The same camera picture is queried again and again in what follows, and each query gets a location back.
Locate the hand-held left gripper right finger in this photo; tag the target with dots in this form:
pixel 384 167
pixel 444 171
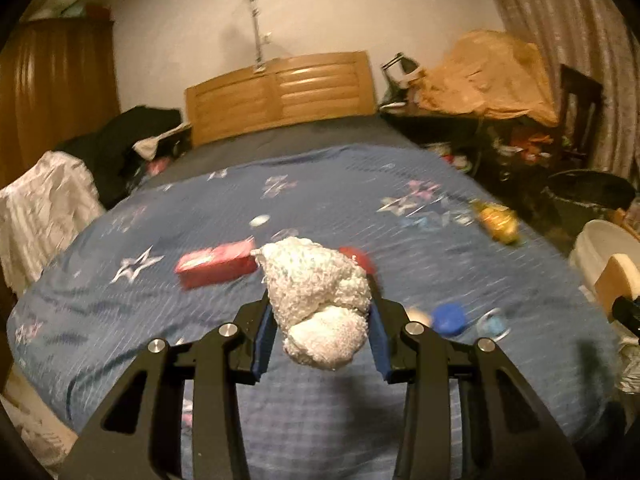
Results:
pixel 378 340

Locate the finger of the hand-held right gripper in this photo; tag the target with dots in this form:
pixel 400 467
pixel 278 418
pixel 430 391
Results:
pixel 627 314

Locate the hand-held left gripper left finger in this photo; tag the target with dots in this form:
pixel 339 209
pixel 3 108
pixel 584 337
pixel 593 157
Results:
pixel 262 345

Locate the white fluffy sock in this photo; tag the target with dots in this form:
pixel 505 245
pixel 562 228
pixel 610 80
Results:
pixel 315 300

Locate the black trash bin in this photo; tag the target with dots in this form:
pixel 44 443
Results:
pixel 585 197

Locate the tan cardboard box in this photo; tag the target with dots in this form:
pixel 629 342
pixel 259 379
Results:
pixel 620 277

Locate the white crumpled plastic bag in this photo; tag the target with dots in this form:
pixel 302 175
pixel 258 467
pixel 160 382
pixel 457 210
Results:
pixel 630 365

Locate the blue bottle cap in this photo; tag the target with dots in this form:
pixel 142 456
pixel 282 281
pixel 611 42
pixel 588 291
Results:
pixel 450 319

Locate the white plastic bucket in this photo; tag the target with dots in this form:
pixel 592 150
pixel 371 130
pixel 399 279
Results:
pixel 595 245

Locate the small red item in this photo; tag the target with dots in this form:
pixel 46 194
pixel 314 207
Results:
pixel 360 260

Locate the red cardboard box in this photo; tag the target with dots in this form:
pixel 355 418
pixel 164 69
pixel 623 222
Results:
pixel 215 262

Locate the small white cap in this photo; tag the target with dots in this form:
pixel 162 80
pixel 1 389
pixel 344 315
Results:
pixel 260 221

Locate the blue star-print blanket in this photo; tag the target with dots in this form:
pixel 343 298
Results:
pixel 200 220

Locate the yellow snack packet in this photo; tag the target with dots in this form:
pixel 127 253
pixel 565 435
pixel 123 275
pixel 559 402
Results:
pixel 497 220

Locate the floor clutter pile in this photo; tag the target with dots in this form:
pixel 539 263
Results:
pixel 450 155

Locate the grey bed sheet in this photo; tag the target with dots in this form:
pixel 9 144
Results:
pixel 280 145

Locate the dark wooden chair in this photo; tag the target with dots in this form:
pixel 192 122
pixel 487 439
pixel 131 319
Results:
pixel 580 105

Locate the dark wooden desk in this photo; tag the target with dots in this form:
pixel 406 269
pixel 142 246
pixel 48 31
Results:
pixel 440 130

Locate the small white cloth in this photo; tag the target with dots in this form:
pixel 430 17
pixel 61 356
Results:
pixel 150 145

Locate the black clothes pile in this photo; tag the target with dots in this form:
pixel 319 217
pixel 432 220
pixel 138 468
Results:
pixel 115 140

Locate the wooden headboard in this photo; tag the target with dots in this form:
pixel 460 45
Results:
pixel 280 90

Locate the white crumpled cloth cover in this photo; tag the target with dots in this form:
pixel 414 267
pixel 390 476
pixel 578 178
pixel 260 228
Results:
pixel 45 210

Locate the black desk lamp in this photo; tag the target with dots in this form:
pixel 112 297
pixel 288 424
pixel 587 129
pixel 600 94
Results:
pixel 400 67

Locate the orange cloth cover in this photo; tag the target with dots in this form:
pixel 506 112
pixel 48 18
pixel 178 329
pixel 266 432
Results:
pixel 485 80

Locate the striped beige curtain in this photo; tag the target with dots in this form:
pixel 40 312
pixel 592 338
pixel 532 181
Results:
pixel 575 25

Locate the gooseneck phone holder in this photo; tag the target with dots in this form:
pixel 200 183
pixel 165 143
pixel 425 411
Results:
pixel 256 25

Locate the brown wooden wardrobe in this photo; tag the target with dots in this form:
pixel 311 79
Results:
pixel 55 100

